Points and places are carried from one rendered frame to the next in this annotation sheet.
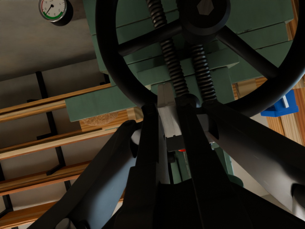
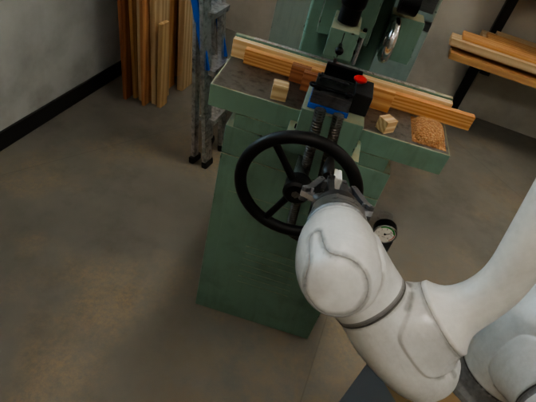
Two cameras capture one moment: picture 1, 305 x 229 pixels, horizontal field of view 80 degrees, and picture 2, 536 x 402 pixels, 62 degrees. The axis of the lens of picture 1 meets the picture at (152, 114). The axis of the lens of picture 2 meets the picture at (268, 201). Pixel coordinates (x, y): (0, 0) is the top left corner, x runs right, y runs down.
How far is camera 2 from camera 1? 74 cm
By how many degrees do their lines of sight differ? 45
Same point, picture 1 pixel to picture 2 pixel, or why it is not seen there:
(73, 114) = (441, 159)
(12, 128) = not seen: outside the picture
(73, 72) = (523, 117)
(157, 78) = not seen: hidden behind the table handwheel
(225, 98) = (304, 124)
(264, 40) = (252, 123)
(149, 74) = not seen: hidden behind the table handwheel
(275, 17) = (238, 133)
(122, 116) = (415, 108)
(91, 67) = (485, 104)
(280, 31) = (238, 122)
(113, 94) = (392, 154)
